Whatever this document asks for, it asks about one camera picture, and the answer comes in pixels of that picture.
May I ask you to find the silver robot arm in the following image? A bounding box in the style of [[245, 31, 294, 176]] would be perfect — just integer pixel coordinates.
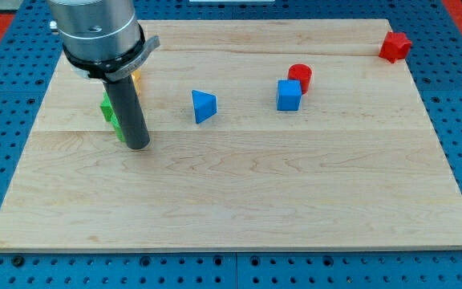
[[47, 0, 145, 79]]

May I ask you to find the light wooden board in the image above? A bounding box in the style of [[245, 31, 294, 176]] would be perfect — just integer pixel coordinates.
[[0, 19, 462, 253]]

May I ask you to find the blue triangular prism block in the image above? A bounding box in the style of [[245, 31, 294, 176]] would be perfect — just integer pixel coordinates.
[[192, 90, 217, 124]]

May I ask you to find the blue cube block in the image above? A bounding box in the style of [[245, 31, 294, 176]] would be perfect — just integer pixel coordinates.
[[276, 79, 302, 111]]

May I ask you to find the red cylinder block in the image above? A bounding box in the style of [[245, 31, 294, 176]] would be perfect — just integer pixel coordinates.
[[288, 63, 313, 95]]

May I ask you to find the yellow block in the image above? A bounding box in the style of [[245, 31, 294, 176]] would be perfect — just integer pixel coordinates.
[[131, 70, 141, 96]]

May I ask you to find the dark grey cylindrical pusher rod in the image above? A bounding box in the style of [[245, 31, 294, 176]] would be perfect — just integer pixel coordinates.
[[103, 75, 150, 150]]

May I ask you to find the green block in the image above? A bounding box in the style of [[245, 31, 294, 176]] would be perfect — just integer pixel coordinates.
[[99, 92, 125, 142]]

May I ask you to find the red star block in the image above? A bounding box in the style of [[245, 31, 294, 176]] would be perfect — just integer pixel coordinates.
[[379, 31, 412, 63]]

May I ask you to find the grey clamp bracket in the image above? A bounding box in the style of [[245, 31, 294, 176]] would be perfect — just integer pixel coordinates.
[[63, 26, 160, 82]]

